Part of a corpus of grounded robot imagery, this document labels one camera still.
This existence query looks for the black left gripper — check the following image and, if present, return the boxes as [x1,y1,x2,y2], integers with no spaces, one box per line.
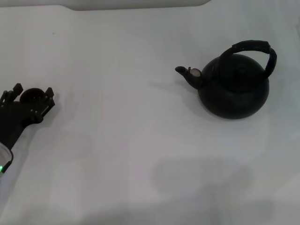
[0,82,56,150]

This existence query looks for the black round teapot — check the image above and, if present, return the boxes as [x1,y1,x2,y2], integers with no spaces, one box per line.
[174,40,278,120]

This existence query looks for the small dark teacup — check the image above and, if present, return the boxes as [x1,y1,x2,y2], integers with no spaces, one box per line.
[19,88,46,105]

